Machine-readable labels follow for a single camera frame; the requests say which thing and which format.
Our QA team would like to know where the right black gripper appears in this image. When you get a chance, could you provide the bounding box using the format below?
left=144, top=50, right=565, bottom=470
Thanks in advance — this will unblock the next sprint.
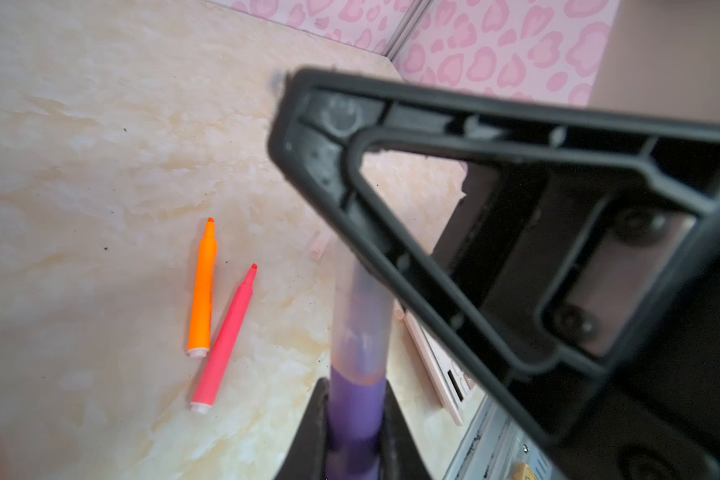
left=434, top=165, right=720, bottom=479

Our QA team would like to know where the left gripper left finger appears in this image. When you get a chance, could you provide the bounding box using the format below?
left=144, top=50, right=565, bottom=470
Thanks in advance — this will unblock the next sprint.
left=274, top=377, right=330, bottom=480

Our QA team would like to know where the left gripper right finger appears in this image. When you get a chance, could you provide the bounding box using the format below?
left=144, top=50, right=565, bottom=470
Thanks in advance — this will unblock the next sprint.
left=380, top=383, right=431, bottom=480

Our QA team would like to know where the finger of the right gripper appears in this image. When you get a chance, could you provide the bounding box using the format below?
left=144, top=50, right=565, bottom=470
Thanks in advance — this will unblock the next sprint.
left=266, top=67, right=720, bottom=445

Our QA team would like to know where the purple highlighter pen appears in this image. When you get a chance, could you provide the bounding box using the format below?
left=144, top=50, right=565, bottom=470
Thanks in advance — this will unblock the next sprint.
left=325, top=367, right=387, bottom=479

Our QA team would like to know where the clear pen cap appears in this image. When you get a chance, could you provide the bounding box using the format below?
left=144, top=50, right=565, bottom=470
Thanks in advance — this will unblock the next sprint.
left=307, top=231, right=333, bottom=260
left=330, top=242, right=394, bottom=385

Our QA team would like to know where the pink highlighter pen left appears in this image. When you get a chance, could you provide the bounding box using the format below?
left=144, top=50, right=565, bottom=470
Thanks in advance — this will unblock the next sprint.
left=190, top=264, right=258, bottom=414

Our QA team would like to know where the orange highlighter pen upper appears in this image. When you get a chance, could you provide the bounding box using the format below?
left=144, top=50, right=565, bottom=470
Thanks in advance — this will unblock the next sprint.
left=186, top=218, right=217, bottom=359

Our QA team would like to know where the pink desk calculator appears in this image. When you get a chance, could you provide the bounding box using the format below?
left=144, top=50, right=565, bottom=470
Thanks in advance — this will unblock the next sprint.
left=393, top=301, right=476, bottom=426

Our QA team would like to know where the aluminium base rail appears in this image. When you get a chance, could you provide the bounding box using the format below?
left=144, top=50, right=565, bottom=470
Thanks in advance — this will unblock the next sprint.
left=444, top=396, right=560, bottom=480

